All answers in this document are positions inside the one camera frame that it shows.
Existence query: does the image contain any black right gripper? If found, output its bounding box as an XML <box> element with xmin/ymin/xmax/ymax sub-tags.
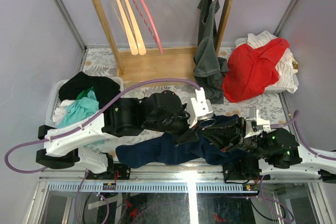
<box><xmin>198</xmin><ymin>117</ymin><xmax>269</xmax><ymax>159</ymax></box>

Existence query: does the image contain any navy blue t-shirt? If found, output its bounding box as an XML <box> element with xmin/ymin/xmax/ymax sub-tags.
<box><xmin>115</xmin><ymin>114</ymin><xmax>253</xmax><ymax>169</ymax></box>

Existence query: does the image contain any cream plastic hanger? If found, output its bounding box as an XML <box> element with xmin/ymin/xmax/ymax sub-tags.
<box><xmin>199</xmin><ymin>118</ymin><xmax>216</xmax><ymax>128</ymax></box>

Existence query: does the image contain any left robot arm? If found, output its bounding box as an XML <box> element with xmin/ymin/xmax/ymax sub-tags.
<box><xmin>36</xmin><ymin>89</ymin><xmax>213</xmax><ymax>179</ymax></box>

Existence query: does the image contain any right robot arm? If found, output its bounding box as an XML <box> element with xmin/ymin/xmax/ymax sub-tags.
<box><xmin>201</xmin><ymin>116</ymin><xmax>335</xmax><ymax>184</ymax></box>

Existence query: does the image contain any red t-shirt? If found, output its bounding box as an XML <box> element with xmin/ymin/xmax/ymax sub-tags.
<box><xmin>222</xmin><ymin>38</ymin><xmax>289</xmax><ymax>103</ymax></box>

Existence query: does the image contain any grey t-shirt on hanger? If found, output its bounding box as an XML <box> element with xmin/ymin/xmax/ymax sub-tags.
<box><xmin>193</xmin><ymin>0</ymin><xmax>229</xmax><ymax>104</ymax></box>

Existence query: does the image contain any black t-shirt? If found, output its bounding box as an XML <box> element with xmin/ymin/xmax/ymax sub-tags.
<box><xmin>58</xmin><ymin>72</ymin><xmax>120</xmax><ymax>109</ymax></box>

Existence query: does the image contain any teal t-shirt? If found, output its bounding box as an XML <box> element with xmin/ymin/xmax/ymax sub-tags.
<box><xmin>56</xmin><ymin>98</ymin><xmax>99</xmax><ymax>128</ymax></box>

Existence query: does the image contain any pink twisted-bar hanger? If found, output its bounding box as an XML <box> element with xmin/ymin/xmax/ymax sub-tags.
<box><xmin>132</xmin><ymin>0</ymin><xmax>164</xmax><ymax>54</ymax></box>

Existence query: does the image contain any light wooden hanger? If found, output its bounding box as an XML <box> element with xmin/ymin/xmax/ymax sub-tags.
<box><xmin>124</xmin><ymin>0</ymin><xmax>146</xmax><ymax>56</ymax></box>
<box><xmin>111</xmin><ymin>0</ymin><xmax>139</xmax><ymax>56</ymax></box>

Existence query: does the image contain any light wooden hanger left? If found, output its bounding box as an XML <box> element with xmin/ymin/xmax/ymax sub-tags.
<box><xmin>111</xmin><ymin>0</ymin><xmax>139</xmax><ymax>56</ymax></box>

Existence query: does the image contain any white garment pile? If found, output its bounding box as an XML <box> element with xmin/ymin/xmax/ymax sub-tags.
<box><xmin>235</xmin><ymin>30</ymin><xmax>299</xmax><ymax>93</ymax></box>

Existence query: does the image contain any wooden clothes rack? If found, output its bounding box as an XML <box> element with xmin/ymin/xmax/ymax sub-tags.
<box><xmin>82</xmin><ymin>0</ymin><xmax>242</xmax><ymax>88</ymax></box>

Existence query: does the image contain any floral table mat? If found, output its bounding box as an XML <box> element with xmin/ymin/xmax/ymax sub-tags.
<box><xmin>77</xmin><ymin>48</ymin><xmax>290</xmax><ymax>162</ymax></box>

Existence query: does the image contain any green garment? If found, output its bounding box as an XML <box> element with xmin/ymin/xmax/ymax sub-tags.
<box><xmin>76</xmin><ymin>87</ymin><xmax>96</xmax><ymax>100</ymax></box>

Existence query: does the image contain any white cloth in bin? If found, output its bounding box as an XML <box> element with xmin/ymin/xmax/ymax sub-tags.
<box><xmin>52</xmin><ymin>100</ymin><xmax>75</xmax><ymax>125</ymax></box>

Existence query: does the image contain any white plastic bin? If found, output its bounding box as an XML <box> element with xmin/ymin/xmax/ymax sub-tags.
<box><xmin>44</xmin><ymin>76</ymin><xmax>124</xmax><ymax>129</ymax></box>

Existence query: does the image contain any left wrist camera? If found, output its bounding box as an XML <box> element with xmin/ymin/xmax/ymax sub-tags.
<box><xmin>186</xmin><ymin>88</ymin><xmax>214</xmax><ymax>129</ymax></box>

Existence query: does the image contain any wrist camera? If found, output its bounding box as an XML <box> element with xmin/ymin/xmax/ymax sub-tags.
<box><xmin>186</xmin><ymin>88</ymin><xmax>214</xmax><ymax>129</ymax></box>
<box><xmin>245</xmin><ymin>106</ymin><xmax>271</xmax><ymax>138</ymax></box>

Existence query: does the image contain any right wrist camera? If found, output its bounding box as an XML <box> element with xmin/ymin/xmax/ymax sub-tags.
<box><xmin>245</xmin><ymin>106</ymin><xmax>271</xmax><ymax>138</ymax></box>

